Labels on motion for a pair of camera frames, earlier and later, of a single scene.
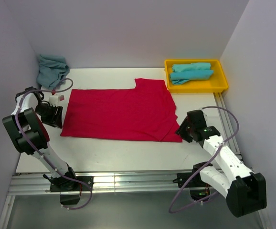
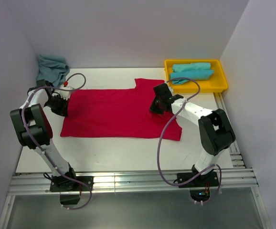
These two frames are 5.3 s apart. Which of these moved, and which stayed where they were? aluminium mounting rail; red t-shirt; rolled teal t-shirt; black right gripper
Moved: black right gripper
Stayed: rolled teal t-shirt; red t-shirt; aluminium mounting rail
